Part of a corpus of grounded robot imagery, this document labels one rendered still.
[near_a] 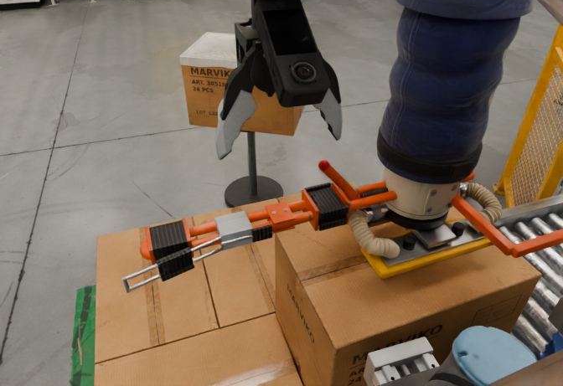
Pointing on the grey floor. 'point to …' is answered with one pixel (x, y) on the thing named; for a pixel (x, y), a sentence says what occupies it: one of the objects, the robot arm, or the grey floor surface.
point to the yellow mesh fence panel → (534, 131)
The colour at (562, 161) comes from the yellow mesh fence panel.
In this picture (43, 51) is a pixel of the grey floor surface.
